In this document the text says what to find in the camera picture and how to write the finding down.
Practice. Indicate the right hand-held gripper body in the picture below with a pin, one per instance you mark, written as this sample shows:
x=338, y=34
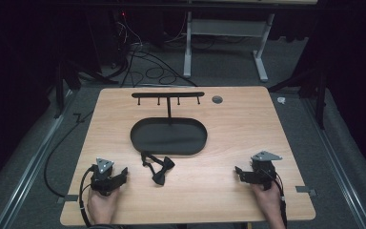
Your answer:
x=263, y=170

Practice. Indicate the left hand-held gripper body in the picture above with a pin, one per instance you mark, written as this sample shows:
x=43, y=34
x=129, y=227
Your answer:
x=101, y=182

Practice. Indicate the black bow tie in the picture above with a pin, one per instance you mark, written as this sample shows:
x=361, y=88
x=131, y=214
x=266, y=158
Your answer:
x=168, y=163

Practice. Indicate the black hook rack with tray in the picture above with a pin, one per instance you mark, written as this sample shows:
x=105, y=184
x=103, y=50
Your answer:
x=168, y=137

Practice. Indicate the person's left hand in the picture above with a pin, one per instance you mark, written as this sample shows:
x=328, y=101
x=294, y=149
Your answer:
x=101, y=206

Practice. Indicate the person's right hand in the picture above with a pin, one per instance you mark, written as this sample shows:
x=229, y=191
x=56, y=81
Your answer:
x=268, y=200

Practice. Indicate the grey tape strip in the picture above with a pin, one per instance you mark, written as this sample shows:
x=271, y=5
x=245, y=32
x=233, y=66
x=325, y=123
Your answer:
x=305, y=190
x=67, y=198

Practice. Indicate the white crumpled scrap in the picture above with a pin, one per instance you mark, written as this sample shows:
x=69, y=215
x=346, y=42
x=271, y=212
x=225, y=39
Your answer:
x=281, y=100

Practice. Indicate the grey table grommet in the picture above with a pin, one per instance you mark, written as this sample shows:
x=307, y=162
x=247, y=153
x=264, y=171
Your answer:
x=217, y=99

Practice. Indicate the black metal stand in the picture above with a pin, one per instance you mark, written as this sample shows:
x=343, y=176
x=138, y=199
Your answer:
x=59, y=92
x=321, y=98

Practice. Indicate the metal floor rail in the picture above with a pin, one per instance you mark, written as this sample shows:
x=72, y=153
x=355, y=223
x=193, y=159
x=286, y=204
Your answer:
x=35, y=159
x=336, y=159

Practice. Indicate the white desk frame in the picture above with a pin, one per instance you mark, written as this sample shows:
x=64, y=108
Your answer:
x=225, y=28

